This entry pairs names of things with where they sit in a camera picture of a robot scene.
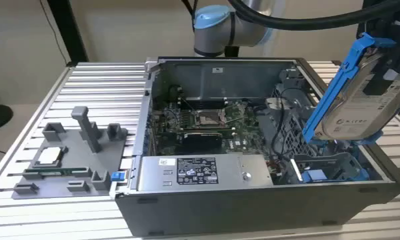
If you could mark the hard disk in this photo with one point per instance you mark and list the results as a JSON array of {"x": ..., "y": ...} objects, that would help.
[{"x": 349, "y": 120}]

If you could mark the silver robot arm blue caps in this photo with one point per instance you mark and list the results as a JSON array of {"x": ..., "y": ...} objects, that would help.
[{"x": 220, "y": 32}]

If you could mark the grey perforated disk bay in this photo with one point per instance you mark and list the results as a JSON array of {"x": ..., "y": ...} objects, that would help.
[{"x": 296, "y": 135}]

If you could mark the grey metal inner housing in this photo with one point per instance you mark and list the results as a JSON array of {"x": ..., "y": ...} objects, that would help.
[{"x": 226, "y": 80}]

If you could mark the blue plastic bay clip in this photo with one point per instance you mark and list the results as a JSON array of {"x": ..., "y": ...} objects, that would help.
[{"x": 315, "y": 176}]

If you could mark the green motherboard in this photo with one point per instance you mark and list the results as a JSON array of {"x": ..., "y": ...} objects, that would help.
[{"x": 246, "y": 140}]

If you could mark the CPU socket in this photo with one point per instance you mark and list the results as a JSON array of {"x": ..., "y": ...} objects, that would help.
[{"x": 208, "y": 117}]

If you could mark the black graphics card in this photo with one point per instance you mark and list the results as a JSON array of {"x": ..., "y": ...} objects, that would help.
[{"x": 200, "y": 143}]

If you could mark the silver power supply unit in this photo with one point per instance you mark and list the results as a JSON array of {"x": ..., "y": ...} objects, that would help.
[{"x": 226, "y": 172}]

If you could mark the black open PC case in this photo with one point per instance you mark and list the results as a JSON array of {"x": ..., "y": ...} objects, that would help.
[{"x": 220, "y": 212}]

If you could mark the blue case latch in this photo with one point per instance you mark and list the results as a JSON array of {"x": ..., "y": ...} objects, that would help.
[{"x": 117, "y": 176}]

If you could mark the grey parts rack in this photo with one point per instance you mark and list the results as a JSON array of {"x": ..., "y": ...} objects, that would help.
[{"x": 73, "y": 155}]

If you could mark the silver CPU chip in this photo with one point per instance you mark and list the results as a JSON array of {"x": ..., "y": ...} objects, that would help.
[{"x": 49, "y": 155}]

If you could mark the green RAM stick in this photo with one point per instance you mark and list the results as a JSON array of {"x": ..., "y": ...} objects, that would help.
[{"x": 56, "y": 171}]

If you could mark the black metal frame post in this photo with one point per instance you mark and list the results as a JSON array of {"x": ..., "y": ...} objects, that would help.
[{"x": 68, "y": 32}]

